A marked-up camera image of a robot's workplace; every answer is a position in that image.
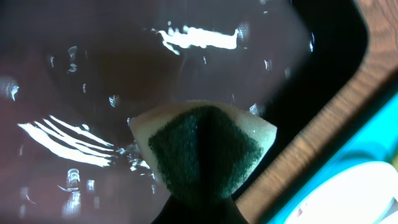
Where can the green and yellow sponge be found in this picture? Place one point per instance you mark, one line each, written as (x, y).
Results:
(202, 151)

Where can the light blue plate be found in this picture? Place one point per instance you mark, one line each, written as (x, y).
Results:
(361, 194)

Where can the black water tray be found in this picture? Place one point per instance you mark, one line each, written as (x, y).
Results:
(73, 73)

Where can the blue plastic tray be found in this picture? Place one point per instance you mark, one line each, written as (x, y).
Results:
(373, 139)

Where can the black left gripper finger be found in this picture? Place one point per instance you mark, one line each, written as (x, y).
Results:
(223, 212)

